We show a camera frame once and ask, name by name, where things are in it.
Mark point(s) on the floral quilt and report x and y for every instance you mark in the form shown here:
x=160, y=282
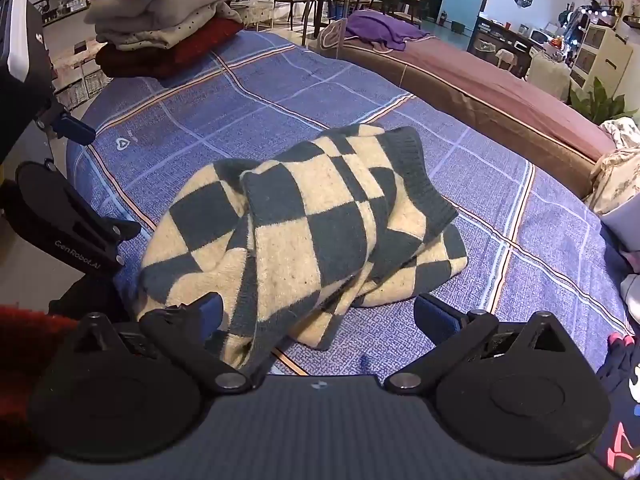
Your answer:
x=620, y=175

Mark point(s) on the person's left forearm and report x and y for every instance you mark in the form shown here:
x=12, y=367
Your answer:
x=25, y=360

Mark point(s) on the green potted plant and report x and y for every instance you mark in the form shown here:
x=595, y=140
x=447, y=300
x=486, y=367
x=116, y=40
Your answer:
x=597, y=105

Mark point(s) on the dark printed clothing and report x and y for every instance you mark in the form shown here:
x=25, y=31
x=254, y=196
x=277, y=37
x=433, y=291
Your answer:
x=620, y=385

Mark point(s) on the dark red cardigan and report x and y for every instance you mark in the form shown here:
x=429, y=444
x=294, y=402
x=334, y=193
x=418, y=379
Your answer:
x=165, y=62

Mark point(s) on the purple cloth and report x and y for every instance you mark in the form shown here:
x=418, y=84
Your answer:
x=380, y=27

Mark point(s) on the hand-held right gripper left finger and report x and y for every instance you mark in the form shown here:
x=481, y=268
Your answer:
x=210, y=306

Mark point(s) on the white microwave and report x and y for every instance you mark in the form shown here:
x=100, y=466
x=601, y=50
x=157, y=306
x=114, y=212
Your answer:
x=539, y=36

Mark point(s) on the grey sweater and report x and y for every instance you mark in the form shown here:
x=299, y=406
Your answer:
x=150, y=7

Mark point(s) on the cream cabinet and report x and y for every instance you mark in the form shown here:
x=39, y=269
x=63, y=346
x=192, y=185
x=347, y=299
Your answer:
x=615, y=60

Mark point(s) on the wall shelves with small bottles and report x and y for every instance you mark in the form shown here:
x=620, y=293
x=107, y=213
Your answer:
x=70, y=2

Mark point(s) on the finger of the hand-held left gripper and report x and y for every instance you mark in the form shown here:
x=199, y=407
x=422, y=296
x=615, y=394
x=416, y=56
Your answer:
x=75, y=130
x=125, y=232

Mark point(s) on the black metal chair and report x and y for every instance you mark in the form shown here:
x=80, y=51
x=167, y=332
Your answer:
x=300, y=2

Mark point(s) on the dark sideboard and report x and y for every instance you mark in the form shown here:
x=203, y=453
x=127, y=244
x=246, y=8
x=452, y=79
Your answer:
x=492, y=40

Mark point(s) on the blue plaid bedsheet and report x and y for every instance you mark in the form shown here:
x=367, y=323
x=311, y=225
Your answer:
x=280, y=100

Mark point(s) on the brown bed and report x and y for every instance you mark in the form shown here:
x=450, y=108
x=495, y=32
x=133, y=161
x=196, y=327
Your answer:
x=500, y=95

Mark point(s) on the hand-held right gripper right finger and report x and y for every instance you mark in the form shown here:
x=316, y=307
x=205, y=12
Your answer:
x=435, y=317

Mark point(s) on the light blue pillow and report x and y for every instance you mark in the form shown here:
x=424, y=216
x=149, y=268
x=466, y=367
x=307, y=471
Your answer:
x=625, y=230

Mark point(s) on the blue cream checkered sweater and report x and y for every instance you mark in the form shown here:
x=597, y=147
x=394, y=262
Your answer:
x=300, y=240

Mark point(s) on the cream covered chair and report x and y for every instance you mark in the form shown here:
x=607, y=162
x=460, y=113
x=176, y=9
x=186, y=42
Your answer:
x=547, y=75

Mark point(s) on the beige dotted sweater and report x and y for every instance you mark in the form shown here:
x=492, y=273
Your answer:
x=170, y=32

